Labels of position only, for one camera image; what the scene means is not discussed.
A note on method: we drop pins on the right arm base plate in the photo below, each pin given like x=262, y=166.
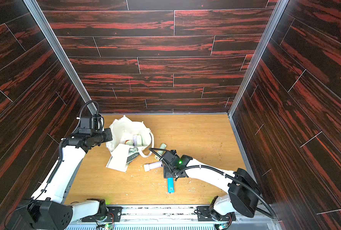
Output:
x=206, y=213

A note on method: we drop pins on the pale green flashlight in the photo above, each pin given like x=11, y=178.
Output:
x=129, y=142
x=161, y=151

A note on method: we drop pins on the pale green flashlight bottom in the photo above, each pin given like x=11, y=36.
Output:
x=129, y=142

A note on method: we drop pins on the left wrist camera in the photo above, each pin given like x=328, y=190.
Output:
x=91, y=124

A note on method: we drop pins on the blue flashlight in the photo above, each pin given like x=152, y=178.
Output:
x=170, y=185

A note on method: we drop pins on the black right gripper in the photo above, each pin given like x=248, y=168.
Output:
x=169, y=175

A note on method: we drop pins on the white floral tote bag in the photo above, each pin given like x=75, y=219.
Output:
x=122, y=155

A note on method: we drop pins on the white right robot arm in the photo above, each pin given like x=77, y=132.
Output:
x=240, y=188

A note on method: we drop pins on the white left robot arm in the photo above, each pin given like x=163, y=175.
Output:
x=46, y=209

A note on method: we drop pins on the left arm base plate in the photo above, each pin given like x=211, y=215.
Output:
x=112, y=214

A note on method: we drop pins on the lilac flashlight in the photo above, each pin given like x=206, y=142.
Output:
x=151, y=166
x=137, y=139

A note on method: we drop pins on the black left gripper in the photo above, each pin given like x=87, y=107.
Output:
x=108, y=133

